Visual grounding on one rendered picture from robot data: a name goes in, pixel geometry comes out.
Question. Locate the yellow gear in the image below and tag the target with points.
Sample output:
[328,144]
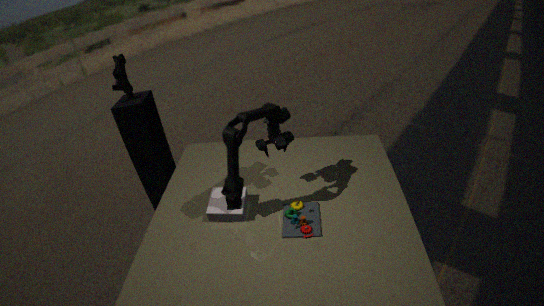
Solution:
[297,207]

